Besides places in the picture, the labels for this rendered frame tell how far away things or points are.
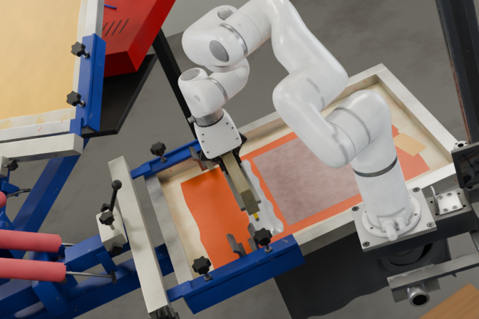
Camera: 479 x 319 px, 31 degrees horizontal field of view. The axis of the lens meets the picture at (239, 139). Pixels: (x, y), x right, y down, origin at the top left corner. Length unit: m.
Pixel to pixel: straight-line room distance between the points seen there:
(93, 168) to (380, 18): 1.77
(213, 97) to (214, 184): 0.48
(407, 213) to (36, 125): 1.30
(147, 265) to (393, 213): 0.67
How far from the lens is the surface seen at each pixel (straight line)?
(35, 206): 2.79
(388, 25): 4.80
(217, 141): 2.18
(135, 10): 3.26
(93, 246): 2.31
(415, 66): 4.40
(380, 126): 1.68
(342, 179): 2.29
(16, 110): 2.82
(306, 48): 1.67
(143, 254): 2.20
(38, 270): 2.25
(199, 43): 1.76
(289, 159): 2.42
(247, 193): 2.07
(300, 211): 2.24
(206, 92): 2.02
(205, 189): 2.45
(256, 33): 1.71
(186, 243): 2.30
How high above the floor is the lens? 2.38
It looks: 34 degrees down
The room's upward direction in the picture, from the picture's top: 23 degrees counter-clockwise
